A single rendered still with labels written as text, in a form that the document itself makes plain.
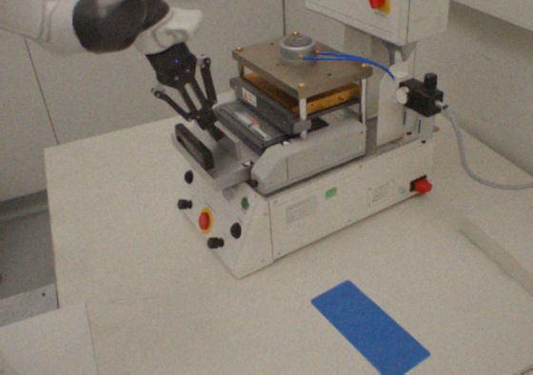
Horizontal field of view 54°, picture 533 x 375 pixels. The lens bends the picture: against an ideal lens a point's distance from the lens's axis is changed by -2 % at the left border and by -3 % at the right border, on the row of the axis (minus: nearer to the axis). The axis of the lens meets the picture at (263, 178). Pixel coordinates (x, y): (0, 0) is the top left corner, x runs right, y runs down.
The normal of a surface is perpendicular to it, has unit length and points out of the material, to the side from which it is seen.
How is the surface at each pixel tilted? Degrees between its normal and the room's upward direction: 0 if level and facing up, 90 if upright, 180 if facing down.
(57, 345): 0
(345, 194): 90
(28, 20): 90
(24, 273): 0
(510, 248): 0
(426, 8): 90
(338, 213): 90
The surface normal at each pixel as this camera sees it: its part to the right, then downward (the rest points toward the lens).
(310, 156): 0.51, 0.46
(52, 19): -0.51, 0.09
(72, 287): -0.07, -0.82
